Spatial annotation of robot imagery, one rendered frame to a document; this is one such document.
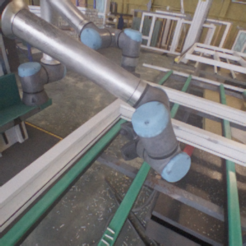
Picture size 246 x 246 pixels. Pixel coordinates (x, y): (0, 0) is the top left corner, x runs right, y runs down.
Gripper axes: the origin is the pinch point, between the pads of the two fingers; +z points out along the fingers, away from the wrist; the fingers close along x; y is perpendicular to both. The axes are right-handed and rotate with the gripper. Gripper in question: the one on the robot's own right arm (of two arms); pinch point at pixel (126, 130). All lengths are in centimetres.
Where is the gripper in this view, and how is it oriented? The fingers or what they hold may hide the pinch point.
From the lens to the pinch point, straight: 71.5
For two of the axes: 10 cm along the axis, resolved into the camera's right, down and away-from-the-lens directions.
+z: -4.1, -2.7, 8.7
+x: -2.6, -8.8, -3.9
